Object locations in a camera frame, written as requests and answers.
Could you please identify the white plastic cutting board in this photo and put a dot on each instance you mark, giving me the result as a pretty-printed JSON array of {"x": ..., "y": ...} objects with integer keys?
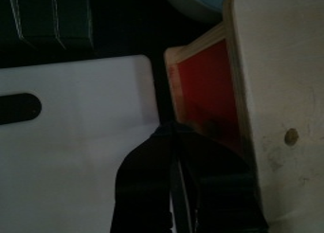
[{"x": 70, "y": 142}]

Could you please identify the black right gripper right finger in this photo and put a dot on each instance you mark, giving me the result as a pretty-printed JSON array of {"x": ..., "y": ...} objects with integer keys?
[{"x": 223, "y": 192}]

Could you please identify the light blue bowl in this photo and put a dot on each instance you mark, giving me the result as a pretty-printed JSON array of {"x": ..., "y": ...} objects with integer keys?
[{"x": 198, "y": 3}]

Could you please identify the red wooden drawer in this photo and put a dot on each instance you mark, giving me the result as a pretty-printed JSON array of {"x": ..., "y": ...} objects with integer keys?
[{"x": 203, "y": 88}]

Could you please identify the black stitched fabric bag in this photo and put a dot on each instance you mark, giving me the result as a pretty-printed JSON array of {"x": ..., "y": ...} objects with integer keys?
[{"x": 45, "y": 19}]

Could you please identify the wooden drawer cabinet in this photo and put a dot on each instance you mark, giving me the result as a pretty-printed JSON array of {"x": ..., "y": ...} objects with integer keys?
[{"x": 282, "y": 101}]

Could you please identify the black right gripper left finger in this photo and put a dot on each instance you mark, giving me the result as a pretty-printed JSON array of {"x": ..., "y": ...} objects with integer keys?
[{"x": 143, "y": 186}]

